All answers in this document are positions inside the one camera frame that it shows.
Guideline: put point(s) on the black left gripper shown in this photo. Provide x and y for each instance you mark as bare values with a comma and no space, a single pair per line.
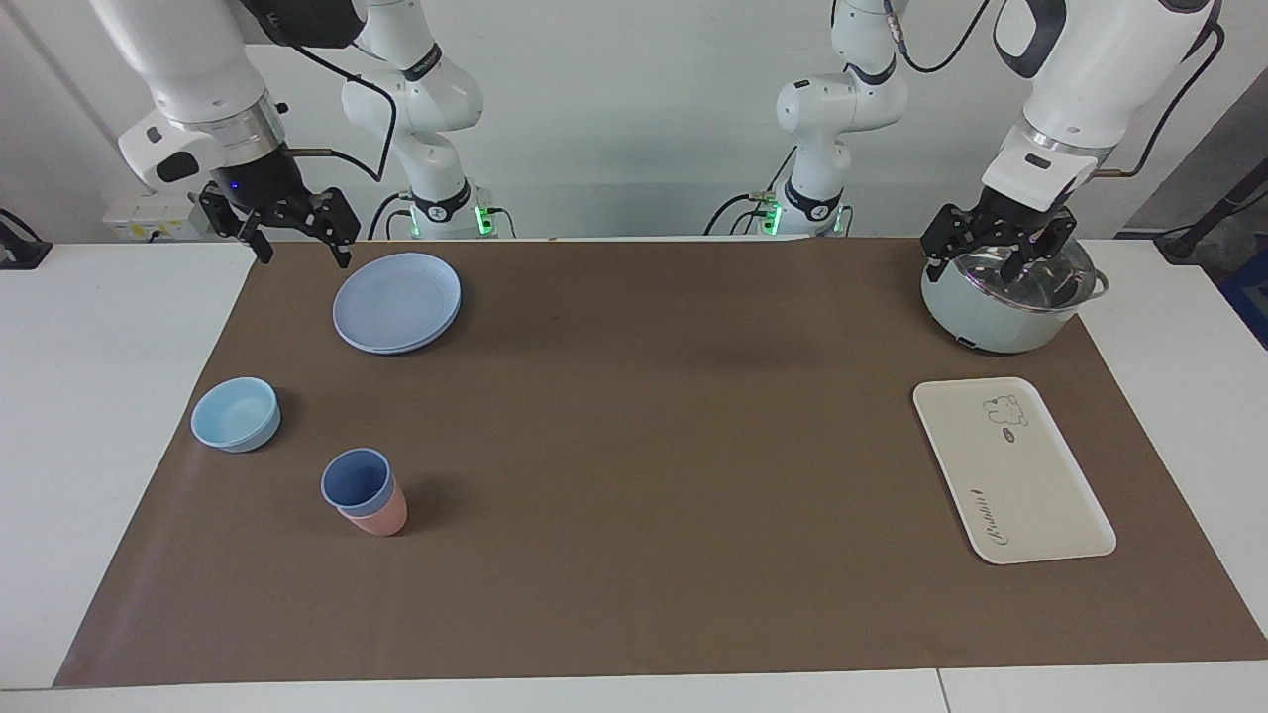
1010,216

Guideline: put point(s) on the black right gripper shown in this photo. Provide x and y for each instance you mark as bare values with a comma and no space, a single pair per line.
267,183

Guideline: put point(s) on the blue plastic cup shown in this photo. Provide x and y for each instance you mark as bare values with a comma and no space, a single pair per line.
355,480

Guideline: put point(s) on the pink plastic cup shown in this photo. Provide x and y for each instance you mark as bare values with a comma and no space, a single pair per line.
381,517

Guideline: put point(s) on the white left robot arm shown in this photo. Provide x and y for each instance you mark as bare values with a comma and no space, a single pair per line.
1090,69

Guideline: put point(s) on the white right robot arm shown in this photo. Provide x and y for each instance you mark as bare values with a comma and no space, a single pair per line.
188,59

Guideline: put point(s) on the cream tray with rabbit print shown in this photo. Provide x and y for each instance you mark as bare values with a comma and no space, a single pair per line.
1010,475

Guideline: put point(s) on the glass pot lid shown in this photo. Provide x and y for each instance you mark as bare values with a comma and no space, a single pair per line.
981,272

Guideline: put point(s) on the mint green cooking pot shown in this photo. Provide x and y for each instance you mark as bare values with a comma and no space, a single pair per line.
991,322

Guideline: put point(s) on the white power strip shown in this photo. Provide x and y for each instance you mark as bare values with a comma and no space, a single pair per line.
149,216

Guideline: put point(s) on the pale blue plate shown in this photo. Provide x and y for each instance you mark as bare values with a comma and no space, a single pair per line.
396,302

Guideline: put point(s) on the light blue bowl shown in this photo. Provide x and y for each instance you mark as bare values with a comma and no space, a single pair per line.
236,416

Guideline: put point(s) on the black stand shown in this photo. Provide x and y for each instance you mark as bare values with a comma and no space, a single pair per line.
1204,223

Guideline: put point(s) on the black table clamp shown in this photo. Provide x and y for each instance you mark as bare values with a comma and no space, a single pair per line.
22,253

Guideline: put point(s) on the blue crate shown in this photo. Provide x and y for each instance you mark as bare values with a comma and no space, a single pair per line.
1250,302

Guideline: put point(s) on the brown table mat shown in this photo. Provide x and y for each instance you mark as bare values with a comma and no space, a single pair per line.
644,475

